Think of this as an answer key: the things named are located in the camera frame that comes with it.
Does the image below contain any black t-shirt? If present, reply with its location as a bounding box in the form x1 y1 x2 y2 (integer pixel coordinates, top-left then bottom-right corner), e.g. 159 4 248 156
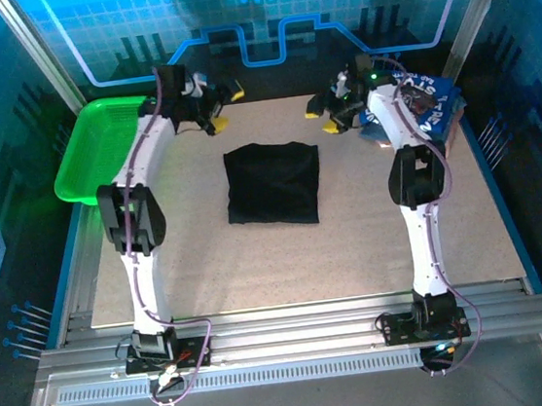
219 135 328 235

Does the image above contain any blue printed folded t-shirt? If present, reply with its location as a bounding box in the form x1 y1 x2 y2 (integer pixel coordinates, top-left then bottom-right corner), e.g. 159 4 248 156
353 71 466 148

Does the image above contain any green plastic basket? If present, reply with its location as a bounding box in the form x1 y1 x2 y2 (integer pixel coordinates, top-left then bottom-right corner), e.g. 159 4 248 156
44 92 168 209

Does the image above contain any pink folded t-shirt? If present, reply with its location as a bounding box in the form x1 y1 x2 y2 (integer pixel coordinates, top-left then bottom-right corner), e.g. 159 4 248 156
375 94 473 166

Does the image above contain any blue table edge strip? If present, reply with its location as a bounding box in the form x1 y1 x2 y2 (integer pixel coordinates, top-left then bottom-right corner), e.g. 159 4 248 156
459 110 542 301
30 199 100 350

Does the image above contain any controller board with LEDs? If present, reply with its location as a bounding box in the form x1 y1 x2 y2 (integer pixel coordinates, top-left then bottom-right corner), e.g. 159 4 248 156
416 336 472 378

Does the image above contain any aluminium corner post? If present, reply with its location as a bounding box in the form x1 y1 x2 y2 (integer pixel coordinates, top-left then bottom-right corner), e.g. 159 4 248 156
0 0 91 122
432 0 533 78

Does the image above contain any aluminium table frame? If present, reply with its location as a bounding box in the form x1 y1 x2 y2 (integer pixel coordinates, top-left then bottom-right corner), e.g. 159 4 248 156
1 273 542 406

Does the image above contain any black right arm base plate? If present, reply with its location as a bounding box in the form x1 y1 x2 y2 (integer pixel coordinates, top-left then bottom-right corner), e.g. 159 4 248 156
379 304 473 348

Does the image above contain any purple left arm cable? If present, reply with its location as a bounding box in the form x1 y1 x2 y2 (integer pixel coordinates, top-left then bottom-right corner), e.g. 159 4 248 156
103 63 221 406

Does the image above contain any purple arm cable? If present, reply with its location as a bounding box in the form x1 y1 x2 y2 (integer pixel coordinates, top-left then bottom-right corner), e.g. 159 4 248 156
371 48 488 380
103 63 221 406

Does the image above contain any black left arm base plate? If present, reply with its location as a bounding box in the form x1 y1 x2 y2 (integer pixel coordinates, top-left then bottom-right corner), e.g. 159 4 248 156
122 335 213 377

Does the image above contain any slotted grey cable duct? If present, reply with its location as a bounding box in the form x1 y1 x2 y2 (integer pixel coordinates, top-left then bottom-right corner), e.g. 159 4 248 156
54 345 431 406

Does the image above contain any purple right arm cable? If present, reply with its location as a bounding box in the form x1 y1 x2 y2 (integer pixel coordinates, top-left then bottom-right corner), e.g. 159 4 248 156
371 48 488 380

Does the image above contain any wire bundle with white connector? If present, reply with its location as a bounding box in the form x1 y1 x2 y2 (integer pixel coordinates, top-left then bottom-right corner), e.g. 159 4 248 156
147 364 188 404

